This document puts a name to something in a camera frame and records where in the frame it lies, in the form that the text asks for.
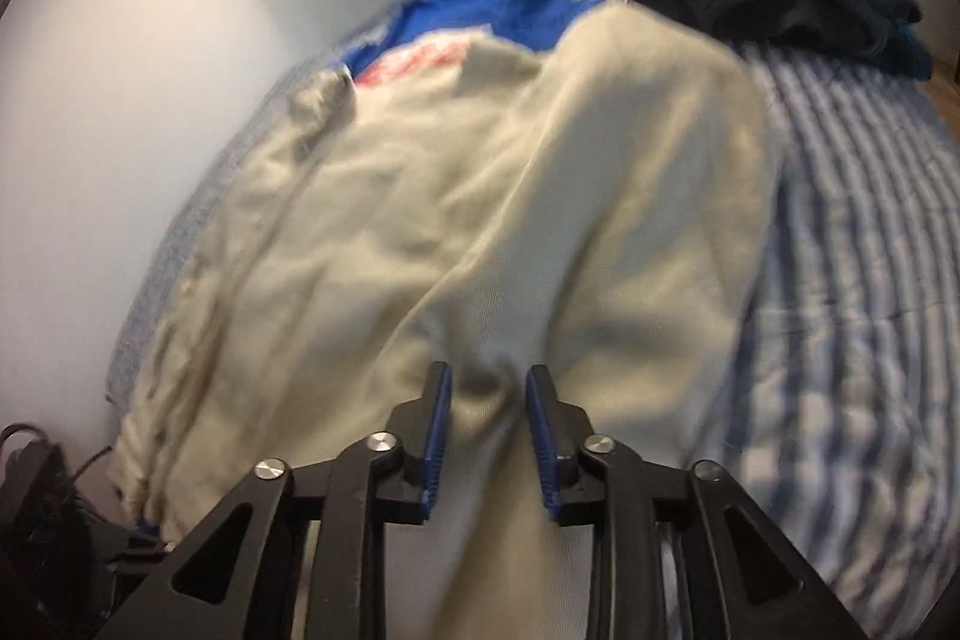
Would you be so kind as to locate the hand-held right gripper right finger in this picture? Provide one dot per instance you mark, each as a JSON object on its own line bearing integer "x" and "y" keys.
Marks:
{"x": 541, "y": 445}

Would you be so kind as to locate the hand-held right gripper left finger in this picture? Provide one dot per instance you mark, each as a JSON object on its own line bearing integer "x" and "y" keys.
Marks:
{"x": 436, "y": 445}

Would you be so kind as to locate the beige and blue jacket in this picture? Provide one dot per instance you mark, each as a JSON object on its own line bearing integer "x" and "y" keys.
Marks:
{"x": 450, "y": 197}

